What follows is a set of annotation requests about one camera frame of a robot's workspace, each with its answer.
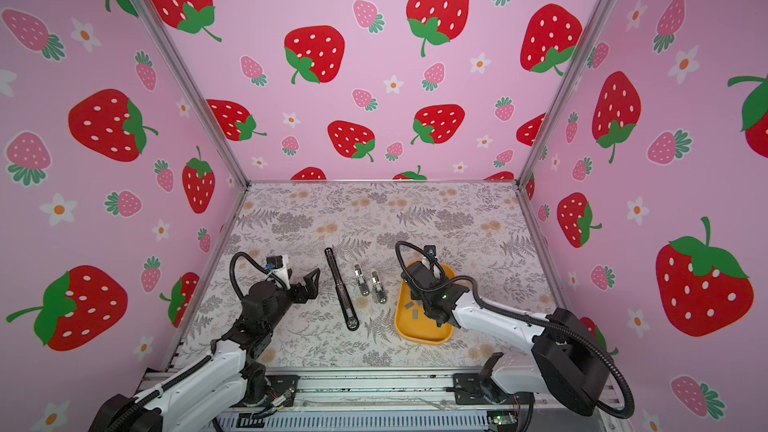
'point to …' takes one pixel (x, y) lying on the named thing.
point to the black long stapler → (349, 314)
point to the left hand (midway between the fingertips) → (305, 269)
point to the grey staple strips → (415, 313)
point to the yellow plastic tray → (412, 324)
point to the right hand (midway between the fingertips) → (421, 276)
